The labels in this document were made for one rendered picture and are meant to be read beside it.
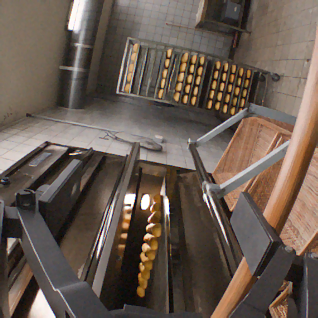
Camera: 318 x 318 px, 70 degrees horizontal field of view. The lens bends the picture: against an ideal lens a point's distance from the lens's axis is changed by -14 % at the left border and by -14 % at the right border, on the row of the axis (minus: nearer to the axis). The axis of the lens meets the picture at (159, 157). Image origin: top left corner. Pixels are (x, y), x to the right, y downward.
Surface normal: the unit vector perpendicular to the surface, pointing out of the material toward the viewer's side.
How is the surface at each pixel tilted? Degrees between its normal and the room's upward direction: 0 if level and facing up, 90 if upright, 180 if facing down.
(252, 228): 0
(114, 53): 90
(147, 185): 90
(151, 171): 90
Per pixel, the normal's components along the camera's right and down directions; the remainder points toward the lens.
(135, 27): 0.00, 0.32
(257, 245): -0.98, -0.19
